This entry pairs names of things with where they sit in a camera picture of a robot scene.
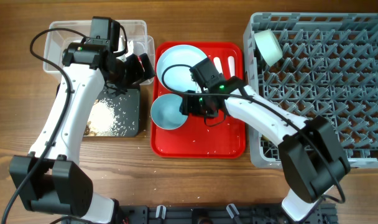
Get white napkin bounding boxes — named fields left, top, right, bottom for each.
left=118, top=38, right=134, bottom=58

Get black waste tray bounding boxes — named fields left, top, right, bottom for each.
left=50, top=81, right=142, bottom=138

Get clear plastic bin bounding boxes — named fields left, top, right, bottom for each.
left=43, top=17, right=154, bottom=87

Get white plastic fork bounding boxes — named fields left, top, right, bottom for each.
left=228, top=56, right=236, bottom=77

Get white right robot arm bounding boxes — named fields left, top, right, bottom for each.
left=157, top=58, right=351, bottom=222

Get food scraps with rice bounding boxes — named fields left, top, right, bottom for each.
left=84, top=97, right=139, bottom=137

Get white plastic spoon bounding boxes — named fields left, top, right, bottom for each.
left=213, top=57, right=223, bottom=73

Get red plastic tray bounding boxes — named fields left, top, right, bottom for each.
left=150, top=41, right=246, bottom=159

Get small blue bowl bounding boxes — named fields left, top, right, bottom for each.
left=150, top=93, right=188, bottom=130

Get green bowl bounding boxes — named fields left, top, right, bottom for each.
left=254, top=29, right=283, bottom=67

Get light blue plate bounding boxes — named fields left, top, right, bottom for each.
left=157, top=45, right=206, bottom=93

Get grey dishwasher rack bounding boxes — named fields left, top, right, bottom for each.
left=243, top=12, right=378, bottom=169

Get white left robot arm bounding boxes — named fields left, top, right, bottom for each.
left=4, top=17, right=155, bottom=223

